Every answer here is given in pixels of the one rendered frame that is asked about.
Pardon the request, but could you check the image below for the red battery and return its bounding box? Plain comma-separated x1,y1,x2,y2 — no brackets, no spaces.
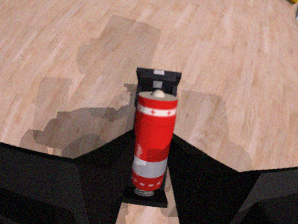
132,89,178,192

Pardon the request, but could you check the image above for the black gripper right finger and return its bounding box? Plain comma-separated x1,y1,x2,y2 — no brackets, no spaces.
168,133,298,224

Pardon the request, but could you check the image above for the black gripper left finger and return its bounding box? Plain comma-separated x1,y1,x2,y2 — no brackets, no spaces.
0,131,136,224

